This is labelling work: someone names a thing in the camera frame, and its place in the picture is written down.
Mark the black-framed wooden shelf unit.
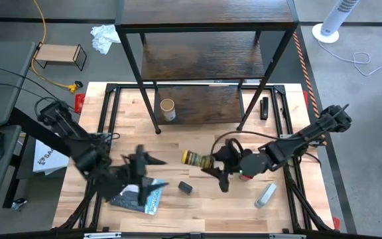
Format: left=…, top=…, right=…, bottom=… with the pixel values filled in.
left=114, top=0, right=300, bottom=135

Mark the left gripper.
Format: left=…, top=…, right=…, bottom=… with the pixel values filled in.
left=109, top=144, right=170, bottom=207

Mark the black table frame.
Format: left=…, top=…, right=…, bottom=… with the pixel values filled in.
left=52, top=82, right=335, bottom=233

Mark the Yellowstone picture book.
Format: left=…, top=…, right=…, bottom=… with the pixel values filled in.
left=109, top=175, right=166, bottom=216

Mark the black desk cable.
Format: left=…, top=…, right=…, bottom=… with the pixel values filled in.
left=0, top=61, right=59, bottom=104

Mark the crumpled white cloth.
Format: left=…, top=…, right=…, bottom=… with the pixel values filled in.
left=90, top=23, right=122, bottom=56

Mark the yellow extension cable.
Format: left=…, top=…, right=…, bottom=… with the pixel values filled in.
left=29, top=0, right=83, bottom=94

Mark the white tower fan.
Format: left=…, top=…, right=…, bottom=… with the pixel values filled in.
left=311, top=0, right=361, bottom=44

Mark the small black silver clamp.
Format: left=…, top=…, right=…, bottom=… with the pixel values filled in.
left=11, top=197, right=29, bottom=212

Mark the white printed bag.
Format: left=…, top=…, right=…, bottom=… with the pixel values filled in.
left=32, top=139, right=70, bottom=176

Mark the large jar tan lid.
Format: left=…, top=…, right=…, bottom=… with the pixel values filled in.
left=159, top=98, right=177, bottom=122

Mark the grey stapler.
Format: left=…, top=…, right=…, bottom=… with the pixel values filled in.
left=254, top=183, right=278, bottom=209

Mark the small wooden wire-frame riser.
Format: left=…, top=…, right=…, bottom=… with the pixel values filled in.
left=32, top=42, right=88, bottom=72

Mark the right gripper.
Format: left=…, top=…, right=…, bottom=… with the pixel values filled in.
left=201, top=137, right=273, bottom=194

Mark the black stapler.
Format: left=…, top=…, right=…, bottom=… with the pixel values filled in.
left=259, top=97, right=270, bottom=121

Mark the white power cable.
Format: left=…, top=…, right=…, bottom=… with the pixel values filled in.
left=319, top=44, right=382, bottom=78

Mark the aluminium profile bar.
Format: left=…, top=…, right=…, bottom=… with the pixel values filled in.
left=83, top=232, right=123, bottom=239
left=268, top=233, right=307, bottom=239

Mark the dark green spice tin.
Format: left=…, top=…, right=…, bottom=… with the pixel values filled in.
left=177, top=180, right=194, bottom=196

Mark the dark spice jar yellow lid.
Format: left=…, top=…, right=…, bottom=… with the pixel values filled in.
left=181, top=149, right=216, bottom=170

